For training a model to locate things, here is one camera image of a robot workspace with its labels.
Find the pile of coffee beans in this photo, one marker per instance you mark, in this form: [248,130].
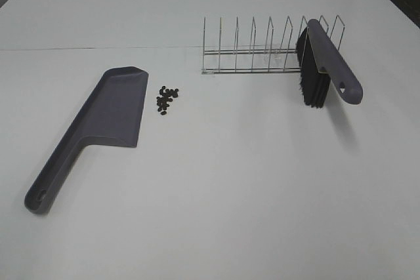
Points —
[165,97]

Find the grey plastic dustpan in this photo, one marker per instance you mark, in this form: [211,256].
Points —
[110,116]

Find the grey brush black bristles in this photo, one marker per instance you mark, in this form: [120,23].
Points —
[322,64]

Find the metal wire dish rack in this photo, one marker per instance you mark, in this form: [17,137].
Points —
[239,51]

